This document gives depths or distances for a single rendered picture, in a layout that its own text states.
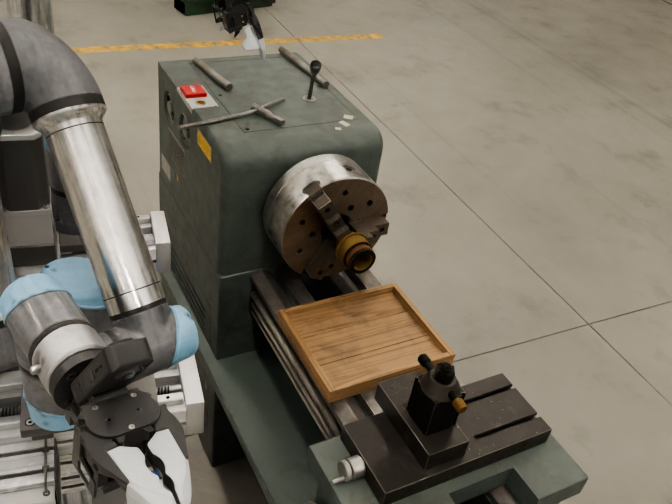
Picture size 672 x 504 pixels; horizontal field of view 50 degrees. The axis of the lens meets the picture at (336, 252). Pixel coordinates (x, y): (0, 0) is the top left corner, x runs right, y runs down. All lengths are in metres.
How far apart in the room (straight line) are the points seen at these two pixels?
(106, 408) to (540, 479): 1.10
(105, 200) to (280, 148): 0.99
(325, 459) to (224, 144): 0.82
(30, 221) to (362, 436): 0.77
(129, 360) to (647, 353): 3.13
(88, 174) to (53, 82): 0.12
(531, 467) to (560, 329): 1.93
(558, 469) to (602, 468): 1.36
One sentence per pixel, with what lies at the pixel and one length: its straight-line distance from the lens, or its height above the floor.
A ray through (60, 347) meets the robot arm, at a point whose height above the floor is 1.59.
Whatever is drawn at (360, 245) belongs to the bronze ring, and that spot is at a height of 1.11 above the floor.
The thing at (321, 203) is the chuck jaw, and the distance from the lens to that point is 1.77.
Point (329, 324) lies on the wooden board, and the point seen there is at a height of 0.89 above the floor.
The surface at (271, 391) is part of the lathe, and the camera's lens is 2.17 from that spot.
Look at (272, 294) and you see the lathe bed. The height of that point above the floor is 0.86.
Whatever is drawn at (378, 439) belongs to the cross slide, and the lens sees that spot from 1.54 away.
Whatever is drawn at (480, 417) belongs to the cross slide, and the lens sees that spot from 1.65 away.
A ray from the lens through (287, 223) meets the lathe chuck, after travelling 1.80.
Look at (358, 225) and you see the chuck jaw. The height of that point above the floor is 1.10.
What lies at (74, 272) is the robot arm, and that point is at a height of 1.39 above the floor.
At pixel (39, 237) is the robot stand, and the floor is 1.32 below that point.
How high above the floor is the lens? 2.15
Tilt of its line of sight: 36 degrees down
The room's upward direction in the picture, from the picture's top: 9 degrees clockwise
